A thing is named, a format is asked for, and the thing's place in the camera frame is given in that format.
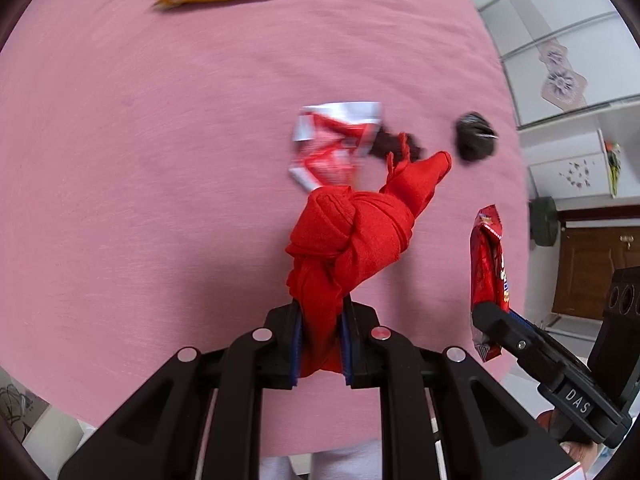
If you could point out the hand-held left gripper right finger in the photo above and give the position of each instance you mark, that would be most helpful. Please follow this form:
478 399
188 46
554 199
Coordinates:
346 355

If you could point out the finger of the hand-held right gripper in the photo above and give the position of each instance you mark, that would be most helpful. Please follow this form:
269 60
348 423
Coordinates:
500 325
535 327

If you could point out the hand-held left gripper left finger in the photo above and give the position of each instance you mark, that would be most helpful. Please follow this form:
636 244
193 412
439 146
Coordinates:
297 360

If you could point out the red snack packet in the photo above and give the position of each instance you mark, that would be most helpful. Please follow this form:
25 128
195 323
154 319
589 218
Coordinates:
487 260

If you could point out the red knotted cloth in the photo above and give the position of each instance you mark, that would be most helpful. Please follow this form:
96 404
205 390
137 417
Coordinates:
350 230

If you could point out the person's right hand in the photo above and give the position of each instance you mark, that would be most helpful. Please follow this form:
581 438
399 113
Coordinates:
580 452

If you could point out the brown wooden door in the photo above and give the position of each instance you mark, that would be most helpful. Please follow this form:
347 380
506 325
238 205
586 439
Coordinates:
590 270

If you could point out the person's white pants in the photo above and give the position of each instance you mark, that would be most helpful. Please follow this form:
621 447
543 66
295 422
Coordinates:
300 465

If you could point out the dark green stool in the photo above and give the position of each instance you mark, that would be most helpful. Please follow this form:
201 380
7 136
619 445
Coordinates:
544 222

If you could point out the white cabinet with stickers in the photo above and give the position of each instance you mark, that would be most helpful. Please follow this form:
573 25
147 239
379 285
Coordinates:
565 160

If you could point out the green and red toy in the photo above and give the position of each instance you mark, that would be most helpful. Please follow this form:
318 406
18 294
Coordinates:
612 165

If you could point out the red and white torn wrapper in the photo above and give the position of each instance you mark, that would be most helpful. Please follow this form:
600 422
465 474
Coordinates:
325 150

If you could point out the white sliding wardrobe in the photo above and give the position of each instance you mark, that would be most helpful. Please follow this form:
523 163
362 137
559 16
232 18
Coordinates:
575 35

